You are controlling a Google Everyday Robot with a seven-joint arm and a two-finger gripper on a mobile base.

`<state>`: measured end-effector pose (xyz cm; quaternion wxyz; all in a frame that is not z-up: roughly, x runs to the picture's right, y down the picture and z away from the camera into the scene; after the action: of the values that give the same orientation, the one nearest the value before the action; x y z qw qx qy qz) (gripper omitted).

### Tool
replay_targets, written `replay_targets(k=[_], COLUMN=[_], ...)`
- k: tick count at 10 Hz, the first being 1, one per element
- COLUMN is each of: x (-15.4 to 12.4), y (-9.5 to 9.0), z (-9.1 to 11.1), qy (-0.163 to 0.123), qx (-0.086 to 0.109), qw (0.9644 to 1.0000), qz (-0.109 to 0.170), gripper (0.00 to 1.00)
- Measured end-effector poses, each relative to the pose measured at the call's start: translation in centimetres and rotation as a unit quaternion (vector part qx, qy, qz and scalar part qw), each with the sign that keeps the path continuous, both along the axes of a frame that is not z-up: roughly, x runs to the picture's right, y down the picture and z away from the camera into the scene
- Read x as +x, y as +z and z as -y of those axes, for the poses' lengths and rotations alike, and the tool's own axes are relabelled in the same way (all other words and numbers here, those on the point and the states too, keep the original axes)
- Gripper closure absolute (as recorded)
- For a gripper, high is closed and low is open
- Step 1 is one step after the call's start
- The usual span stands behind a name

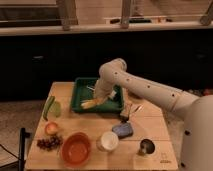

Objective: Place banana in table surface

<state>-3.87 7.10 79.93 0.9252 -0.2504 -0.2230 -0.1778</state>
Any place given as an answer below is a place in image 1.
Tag light green vegetable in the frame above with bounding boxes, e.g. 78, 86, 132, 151
51, 101, 61, 117

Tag yellow banana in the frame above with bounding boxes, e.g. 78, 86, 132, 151
81, 98, 106, 109

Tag black chair frame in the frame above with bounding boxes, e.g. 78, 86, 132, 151
18, 128, 30, 171

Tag orange bowl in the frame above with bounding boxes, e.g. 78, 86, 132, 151
60, 132, 91, 168

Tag blue sponge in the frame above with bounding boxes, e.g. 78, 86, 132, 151
112, 122, 133, 138

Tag dark metal cup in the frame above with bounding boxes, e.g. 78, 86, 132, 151
139, 139, 155, 155

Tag white cup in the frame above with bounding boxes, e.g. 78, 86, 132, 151
96, 131, 119, 152

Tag dark grapes bunch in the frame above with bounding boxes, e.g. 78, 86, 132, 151
37, 135, 63, 151

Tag brown brush block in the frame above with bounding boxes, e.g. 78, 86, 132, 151
120, 103, 132, 121

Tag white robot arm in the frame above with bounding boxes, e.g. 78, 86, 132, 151
94, 58, 198, 116

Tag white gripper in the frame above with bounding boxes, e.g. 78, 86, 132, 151
94, 79, 116, 99

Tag green plastic tray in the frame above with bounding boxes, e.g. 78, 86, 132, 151
71, 77, 124, 113

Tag green cucumber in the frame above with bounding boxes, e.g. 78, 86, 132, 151
42, 96, 55, 121

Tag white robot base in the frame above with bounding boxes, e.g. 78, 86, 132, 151
180, 95, 213, 171

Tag red apple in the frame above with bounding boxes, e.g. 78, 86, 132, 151
45, 122, 59, 135

